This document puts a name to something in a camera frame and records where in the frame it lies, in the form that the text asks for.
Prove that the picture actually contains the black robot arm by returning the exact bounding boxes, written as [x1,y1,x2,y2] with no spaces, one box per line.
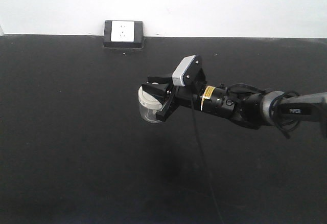
[138,68,326,138]

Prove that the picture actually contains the glass jar with beige lid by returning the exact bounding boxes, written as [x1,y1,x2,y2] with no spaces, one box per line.
[138,86,162,123]

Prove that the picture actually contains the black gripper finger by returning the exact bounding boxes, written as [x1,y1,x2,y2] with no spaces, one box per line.
[147,73,173,84]
[142,83,172,104]

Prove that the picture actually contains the black and white power socket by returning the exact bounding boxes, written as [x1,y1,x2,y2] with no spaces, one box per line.
[103,20,144,49]

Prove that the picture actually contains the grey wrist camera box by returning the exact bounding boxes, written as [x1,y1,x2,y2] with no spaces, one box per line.
[171,55,202,87]

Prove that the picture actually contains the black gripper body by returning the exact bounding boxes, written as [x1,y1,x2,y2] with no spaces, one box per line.
[156,69,207,122]

